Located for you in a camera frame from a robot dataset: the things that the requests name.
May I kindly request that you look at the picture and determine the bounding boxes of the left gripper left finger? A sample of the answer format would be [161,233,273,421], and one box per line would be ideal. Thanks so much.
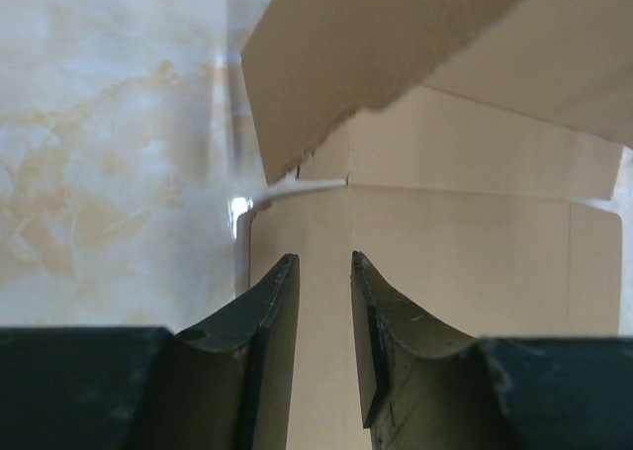
[1,254,300,449]

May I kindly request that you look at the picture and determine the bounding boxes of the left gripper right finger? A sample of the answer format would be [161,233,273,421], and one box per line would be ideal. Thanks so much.
[351,251,632,449]

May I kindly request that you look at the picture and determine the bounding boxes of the brown cardboard box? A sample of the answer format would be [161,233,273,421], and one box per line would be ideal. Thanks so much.
[241,0,632,449]

